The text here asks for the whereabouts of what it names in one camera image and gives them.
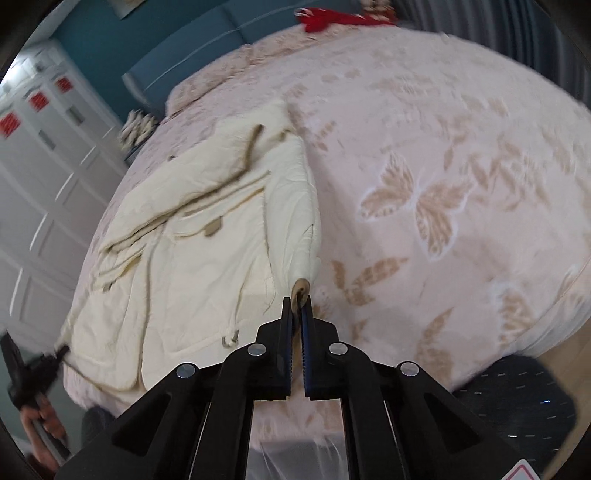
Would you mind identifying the white wardrobe doors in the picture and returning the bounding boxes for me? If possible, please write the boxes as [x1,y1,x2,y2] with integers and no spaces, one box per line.
[1,41,127,352]

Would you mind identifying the pink floral bedspread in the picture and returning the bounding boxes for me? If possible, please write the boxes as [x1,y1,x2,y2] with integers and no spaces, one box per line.
[59,20,591,458]

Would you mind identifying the red garment on bed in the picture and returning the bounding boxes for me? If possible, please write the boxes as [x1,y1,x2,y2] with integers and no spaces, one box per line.
[294,7,398,33]

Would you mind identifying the pink floral pillow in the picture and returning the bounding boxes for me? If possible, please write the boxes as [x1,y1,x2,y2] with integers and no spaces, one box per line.
[165,26,320,117]

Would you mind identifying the cream quilted jacket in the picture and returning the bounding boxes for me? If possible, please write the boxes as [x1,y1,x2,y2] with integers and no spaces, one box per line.
[61,99,321,402]

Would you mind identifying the person's left hand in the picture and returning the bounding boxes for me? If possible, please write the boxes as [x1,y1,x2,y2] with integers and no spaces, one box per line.
[20,394,68,473]

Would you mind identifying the grey-blue curtain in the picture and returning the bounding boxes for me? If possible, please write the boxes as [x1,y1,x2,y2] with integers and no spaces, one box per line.
[394,0,590,105]

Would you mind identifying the teal upholstered headboard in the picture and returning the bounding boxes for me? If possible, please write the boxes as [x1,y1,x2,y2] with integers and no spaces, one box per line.
[122,0,361,119]

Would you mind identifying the stack of folded cloths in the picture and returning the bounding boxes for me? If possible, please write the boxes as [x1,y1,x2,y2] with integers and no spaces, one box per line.
[118,110,158,153]

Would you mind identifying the plush toy at bedside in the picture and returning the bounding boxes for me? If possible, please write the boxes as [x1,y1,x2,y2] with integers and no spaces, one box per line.
[359,0,397,22]

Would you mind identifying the dark dotted trousers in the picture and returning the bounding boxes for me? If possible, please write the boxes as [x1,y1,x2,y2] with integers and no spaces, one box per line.
[453,355,577,474]

